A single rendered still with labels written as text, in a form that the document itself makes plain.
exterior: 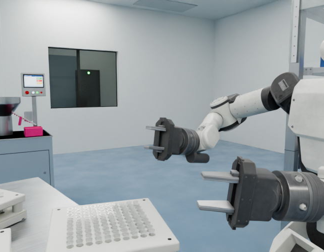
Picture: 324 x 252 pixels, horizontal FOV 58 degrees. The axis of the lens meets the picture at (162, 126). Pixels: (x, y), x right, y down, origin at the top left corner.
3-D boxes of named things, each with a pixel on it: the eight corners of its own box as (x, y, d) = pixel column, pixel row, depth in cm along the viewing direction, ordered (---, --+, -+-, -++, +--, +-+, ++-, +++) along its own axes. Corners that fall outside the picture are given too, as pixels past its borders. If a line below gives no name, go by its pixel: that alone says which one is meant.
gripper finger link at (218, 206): (200, 207, 49) (235, 208, 50) (196, 198, 52) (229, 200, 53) (199, 215, 49) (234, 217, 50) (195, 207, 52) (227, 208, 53)
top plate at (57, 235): (42, 275, 49) (42, 263, 49) (52, 215, 72) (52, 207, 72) (180, 251, 56) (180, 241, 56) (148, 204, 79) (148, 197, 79)
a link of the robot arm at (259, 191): (251, 167, 45) (322, 172, 47) (230, 150, 54) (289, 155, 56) (239, 241, 47) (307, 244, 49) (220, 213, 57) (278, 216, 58)
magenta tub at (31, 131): (25, 137, 275) (24, 128, 274) (24, 135, 285) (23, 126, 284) (43, 136, 283) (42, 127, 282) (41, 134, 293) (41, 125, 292)
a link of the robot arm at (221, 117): (192, 123, 110) (208, 106, 125) (204, 146, 111) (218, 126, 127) (217, 114, 104) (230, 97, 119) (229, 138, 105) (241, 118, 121)
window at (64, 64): (49, 109, 548) (46, 46, 534) (48, 109, 549) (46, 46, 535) (118, 107, 616) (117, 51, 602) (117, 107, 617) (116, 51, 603)
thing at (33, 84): (24, 132, 306) (21, 72, 299) (23, 131, 315) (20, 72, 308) (47, 131, 318) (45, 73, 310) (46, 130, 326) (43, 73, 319)
